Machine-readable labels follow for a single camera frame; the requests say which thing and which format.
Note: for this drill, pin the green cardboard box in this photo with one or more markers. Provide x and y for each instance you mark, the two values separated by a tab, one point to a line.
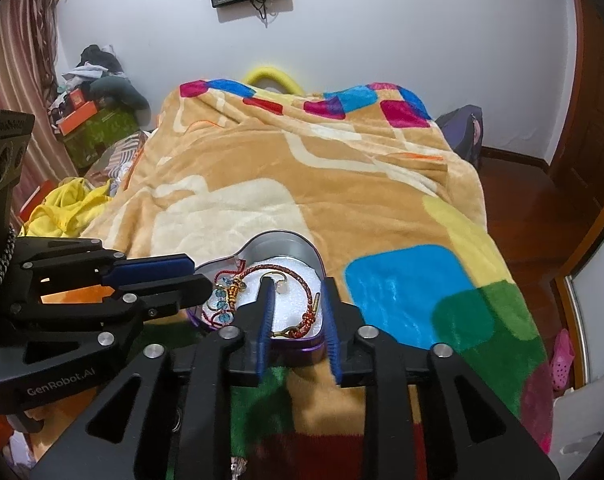
101	132

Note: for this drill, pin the striped cloth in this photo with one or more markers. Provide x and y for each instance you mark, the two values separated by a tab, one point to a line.
124	152

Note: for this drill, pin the pink clog shoe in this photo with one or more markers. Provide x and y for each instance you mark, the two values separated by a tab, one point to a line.
563	357

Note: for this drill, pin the yellow cloth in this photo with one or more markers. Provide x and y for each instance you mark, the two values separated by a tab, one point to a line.
66	207

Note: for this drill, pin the orange cardboard box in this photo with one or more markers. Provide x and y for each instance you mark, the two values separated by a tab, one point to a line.
76	110

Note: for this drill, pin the purple backpack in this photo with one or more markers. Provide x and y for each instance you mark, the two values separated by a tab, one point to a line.
459	130

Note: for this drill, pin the striped pink curtain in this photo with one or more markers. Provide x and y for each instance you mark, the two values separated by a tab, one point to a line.
11	60

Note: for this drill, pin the colourful patterned fleece blanket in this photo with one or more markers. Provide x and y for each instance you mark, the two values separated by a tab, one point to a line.
357	185

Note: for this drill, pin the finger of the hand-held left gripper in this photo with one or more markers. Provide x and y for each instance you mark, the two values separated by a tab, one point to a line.
151	266
176	292

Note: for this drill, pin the white cardboard box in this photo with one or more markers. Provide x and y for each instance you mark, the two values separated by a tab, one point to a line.
587	420

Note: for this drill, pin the purple heart-shaped tin box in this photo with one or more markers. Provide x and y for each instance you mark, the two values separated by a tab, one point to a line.
282	245

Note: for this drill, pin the brown wooden door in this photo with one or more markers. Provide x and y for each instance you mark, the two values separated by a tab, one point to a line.
597	100

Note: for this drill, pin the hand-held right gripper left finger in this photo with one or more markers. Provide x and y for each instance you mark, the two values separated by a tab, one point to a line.
268	321

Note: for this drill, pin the yellow foam tube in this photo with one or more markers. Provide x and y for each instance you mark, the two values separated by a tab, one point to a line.
262	72

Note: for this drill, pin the pile of dark clothes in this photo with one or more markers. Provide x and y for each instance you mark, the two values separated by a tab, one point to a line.
106	67

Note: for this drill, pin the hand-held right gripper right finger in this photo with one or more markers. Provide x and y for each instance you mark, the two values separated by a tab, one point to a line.
332	341

